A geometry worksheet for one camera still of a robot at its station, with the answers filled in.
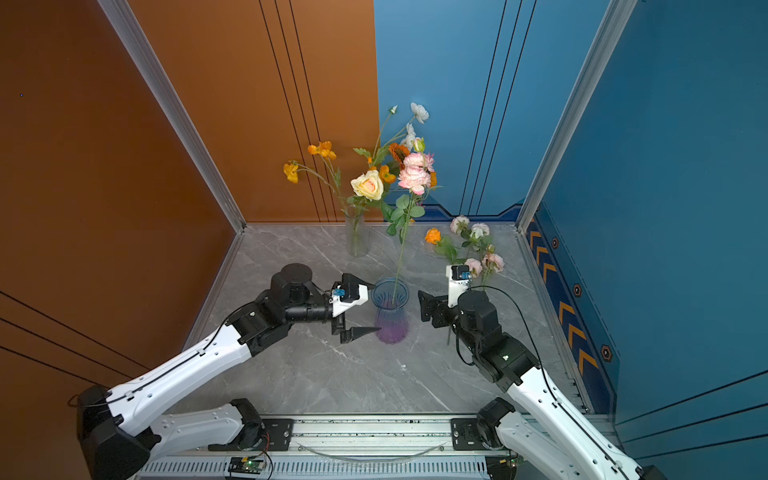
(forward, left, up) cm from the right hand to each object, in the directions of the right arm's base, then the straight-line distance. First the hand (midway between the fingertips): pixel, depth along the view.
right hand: (431, 291), depth 73 cm
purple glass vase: (+3, +10, -6) cm, 12 cm away
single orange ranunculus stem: (+34, -9, -22) cm, 41 cm away
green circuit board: (-33, +44, -24) cm, 60 cm away
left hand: (-6, +13, +5) cm, 15 cm away
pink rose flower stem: (+30, -22, -22) cm, 43 cm away
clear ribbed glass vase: (+33, +22, -14) cm, 42 cm away
